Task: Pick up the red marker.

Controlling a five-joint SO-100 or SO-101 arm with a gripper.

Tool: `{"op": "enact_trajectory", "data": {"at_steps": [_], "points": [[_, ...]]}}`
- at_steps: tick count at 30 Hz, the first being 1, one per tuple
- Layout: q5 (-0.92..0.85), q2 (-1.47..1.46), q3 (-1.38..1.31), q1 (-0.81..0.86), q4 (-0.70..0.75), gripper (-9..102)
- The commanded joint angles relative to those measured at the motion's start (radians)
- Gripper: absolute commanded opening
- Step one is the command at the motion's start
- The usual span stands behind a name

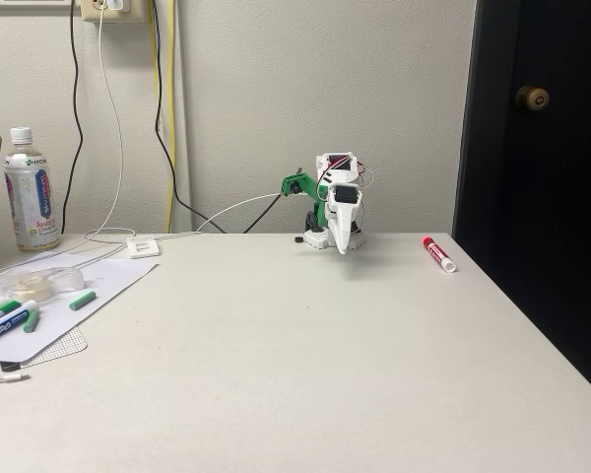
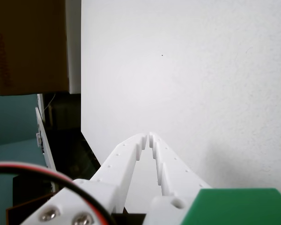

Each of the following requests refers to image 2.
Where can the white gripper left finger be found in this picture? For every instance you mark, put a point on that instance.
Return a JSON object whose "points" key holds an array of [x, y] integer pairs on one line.
{"points": [[121, 164]]}

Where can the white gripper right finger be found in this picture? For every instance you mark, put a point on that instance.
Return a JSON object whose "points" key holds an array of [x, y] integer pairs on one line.
{"points": [[173, 173]]}

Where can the white panel strip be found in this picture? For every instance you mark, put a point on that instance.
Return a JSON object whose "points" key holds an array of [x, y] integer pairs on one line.
{"points": [[45, 145]]}

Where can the cardboard box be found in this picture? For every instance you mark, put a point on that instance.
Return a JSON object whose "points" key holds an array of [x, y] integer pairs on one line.
{"points": [[25, 47]]}

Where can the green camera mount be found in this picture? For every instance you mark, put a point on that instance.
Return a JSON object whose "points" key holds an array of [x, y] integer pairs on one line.
{"points": [[236, 208]]}

